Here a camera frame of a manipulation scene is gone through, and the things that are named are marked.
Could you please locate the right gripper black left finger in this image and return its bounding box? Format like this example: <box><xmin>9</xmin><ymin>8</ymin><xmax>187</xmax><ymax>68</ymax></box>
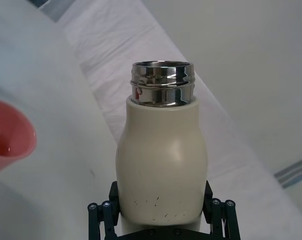
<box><xmin>87</xmin><ymin>181</ymin><xmax>123</xmax><ymax>240</ymax></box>

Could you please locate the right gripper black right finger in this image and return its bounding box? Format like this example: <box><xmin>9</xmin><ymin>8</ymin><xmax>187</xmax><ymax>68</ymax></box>
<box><xmin>202</xmin><ymin>180</ymin><xmax>240</xmax><ymax>240</ymax></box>

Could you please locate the cream vacuum bottle steel neck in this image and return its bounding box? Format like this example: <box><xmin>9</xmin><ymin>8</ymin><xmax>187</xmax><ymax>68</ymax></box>
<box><xmin>115</xmin><ymin>59</ymin><xmax>208</xmax><ymax>238</ymax></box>

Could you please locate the white table cloth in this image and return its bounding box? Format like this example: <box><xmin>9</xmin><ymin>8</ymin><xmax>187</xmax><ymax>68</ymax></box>
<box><xmin>0</xmin><ymin>0</ymin><xmax>123</xmax><ymax>240</ymax></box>

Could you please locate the pink cup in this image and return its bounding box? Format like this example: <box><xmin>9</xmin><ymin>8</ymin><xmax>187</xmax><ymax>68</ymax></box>
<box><xmin>0</xmin><ymin>97</ymin><xmax>38</xmax><ymax>177</ymax></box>

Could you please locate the white curtain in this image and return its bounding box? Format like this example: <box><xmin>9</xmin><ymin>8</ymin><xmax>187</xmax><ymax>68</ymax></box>
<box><xmin>140</xmin><ymin>0</ymin><xmax>302</xmax><ymax>208</ymax></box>

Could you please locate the white crinkled backdrop cloth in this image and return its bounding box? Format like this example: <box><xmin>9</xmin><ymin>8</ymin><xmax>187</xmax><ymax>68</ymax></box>
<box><xmin>63</xmin><ymin>0</ymin><xmax>302</xmax><ymax>240</ymax></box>

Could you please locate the grey striped post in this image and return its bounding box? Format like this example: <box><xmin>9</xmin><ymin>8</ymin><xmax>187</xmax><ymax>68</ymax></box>
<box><xmin>274</xmin><ymin>154</ymin><xmax>302</xmax><ymax>189</ymax></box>

